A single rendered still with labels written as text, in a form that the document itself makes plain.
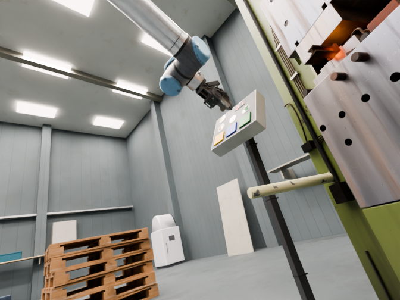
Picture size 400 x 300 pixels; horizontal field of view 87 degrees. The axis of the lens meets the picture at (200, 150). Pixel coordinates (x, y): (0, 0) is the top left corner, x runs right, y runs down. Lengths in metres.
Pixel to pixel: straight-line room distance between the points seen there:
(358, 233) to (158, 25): 1.13
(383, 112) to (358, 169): 0.19
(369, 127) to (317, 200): 4.20
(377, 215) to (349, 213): 0.33
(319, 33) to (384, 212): 0.67
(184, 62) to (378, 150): 0.67
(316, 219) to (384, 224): 4.19
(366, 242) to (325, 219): 3.80
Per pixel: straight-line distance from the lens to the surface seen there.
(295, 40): 1.13
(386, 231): 0.86
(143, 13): 0.79
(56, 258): 2.93
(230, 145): 1.19
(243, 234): 5.36
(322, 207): 4.94
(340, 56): 0.96
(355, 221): 1.17
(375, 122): 0.80
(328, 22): 1.03
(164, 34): 0.79
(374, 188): 0.83
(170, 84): 0.85
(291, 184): 0.97
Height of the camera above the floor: 0.50
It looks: 23 degrees up
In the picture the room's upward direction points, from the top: 15 degrees counter-clockwise
